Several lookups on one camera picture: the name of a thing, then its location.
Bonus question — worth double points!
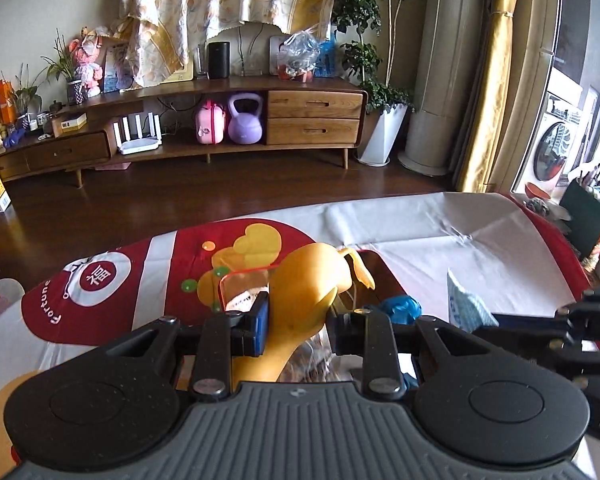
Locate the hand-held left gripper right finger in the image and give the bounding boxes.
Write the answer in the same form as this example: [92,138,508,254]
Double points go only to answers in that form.
[329,309,487,403]

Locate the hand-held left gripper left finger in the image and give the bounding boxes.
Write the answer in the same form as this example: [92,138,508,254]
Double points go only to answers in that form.
[104,290,273,405]

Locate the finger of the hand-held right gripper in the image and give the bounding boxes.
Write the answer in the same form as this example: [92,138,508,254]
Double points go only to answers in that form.
[472,327,600,395]
[490,285,600,343]

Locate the blue wrapper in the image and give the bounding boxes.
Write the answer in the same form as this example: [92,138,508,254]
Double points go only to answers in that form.
[378,294,424,330]

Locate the white blue patterned cloth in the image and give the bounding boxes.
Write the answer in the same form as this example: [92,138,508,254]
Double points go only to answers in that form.
[446,269,499,332]

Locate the white bags inside box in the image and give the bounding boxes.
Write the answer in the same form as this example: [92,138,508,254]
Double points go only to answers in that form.
[224,293,257,312]

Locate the clear plastic bag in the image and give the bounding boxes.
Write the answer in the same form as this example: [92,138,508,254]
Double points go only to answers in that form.
[292,332,367,384]

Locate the dark green brush holder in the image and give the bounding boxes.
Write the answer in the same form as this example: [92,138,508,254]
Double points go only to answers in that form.
[559,149,600,262]

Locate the printed tablecloth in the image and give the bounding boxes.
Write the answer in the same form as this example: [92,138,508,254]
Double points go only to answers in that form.
[0,192,600,480]

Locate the red bowl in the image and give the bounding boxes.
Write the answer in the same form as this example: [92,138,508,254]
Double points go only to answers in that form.
[524,182,557,202]

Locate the white washing machine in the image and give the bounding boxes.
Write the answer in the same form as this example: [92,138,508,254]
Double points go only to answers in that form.
[522,92,587,197]

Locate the purple kettlebell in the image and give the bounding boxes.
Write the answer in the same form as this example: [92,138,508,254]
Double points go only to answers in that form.
[227,92,265,145]

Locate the white planter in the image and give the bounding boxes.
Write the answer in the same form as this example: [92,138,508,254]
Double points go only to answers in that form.
[357,103,410,167]

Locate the pink toy suitcase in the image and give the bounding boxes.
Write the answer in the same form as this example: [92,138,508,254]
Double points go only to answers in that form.
[194,99,229,145]

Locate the wooden TV cabinet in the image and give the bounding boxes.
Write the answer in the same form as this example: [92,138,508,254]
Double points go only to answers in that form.
[0,75,369,189]

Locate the white router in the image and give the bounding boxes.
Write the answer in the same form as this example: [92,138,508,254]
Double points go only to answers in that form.
[112,113,164,156]

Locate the yellow curtain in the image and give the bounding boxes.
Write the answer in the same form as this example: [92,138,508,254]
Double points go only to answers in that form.
[454,0,527,194]

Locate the black speaker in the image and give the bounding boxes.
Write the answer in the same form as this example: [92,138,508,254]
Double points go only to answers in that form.
[207,40,231,80]

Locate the plastic bag of snacks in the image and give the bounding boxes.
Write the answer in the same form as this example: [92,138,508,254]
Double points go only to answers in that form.
[277,29,324,82]

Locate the small cardboard box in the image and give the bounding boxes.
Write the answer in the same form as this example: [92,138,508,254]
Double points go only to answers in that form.
[51,112,89,137]

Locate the beige tower air conditioner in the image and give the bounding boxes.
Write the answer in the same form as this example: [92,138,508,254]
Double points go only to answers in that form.
[398,0,507,177]

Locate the blue picture card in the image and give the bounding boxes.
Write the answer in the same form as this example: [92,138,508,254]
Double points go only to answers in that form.
[102,42,131,94]

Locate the pink doll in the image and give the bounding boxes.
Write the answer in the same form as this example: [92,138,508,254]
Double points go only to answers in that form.
[68,27,106,99]

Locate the potted orchid plant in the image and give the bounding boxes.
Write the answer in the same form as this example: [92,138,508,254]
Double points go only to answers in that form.
[42,29,89,106]

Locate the tall potted tree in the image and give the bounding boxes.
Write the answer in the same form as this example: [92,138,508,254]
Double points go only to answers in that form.
[332,0,432,114]

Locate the floral cloth cover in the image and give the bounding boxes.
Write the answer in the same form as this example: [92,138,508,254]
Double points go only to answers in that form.
[112,0,347,89]

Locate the small potted green plant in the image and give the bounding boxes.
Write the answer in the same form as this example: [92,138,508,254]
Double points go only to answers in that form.
[2,64,44,129]

